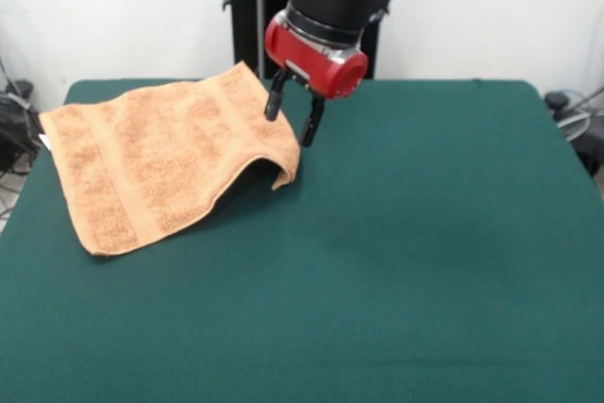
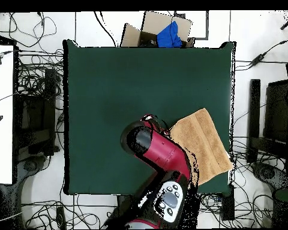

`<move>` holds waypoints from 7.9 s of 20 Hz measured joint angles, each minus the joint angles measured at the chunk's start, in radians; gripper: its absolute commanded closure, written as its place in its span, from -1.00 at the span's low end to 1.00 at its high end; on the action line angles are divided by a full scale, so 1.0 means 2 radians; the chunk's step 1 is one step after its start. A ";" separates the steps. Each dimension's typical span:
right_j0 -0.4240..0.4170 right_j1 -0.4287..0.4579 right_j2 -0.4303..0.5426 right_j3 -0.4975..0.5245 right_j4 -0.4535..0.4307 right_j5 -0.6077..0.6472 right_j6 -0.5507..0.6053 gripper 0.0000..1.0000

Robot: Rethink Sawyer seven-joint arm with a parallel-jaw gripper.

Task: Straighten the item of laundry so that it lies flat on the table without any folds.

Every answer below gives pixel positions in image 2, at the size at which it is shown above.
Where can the tan terry towel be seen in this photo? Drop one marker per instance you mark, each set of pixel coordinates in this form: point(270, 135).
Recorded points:
point(204, 143)

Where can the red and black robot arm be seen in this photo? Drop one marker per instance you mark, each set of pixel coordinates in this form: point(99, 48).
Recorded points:
point(158, 153)

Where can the dark green table cloth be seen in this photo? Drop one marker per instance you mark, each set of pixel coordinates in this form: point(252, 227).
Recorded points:
point(110, 83)

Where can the blue cloth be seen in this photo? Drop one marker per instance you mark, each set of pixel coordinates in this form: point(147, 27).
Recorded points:
point(169, 36)

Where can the brown cardboard box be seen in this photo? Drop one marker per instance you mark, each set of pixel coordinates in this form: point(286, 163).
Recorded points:
point(153, 24)

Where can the long black bar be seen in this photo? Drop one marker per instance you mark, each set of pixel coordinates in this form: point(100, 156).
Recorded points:
point(254, 107)

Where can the black equipment rack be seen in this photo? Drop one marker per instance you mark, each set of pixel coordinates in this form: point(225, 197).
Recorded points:
point(49, 95)

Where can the small black box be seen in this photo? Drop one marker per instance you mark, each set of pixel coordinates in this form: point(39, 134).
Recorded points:
point(228, 206)

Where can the black power adapter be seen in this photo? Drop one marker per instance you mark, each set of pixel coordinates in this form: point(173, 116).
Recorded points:
point(258, 59)

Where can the black square case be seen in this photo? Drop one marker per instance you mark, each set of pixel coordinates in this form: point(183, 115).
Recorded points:
point(277, 112)

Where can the dark grey stand base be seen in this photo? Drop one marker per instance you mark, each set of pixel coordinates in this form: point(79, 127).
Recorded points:
point(268, 173)
point(30, 165)

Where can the black power strip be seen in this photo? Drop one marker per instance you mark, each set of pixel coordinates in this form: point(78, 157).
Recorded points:
point(61, 216)

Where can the white table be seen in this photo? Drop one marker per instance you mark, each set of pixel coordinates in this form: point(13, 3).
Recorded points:
point(1, 107)

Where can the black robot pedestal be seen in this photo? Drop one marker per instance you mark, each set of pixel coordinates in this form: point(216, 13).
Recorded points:
point(121, 201)

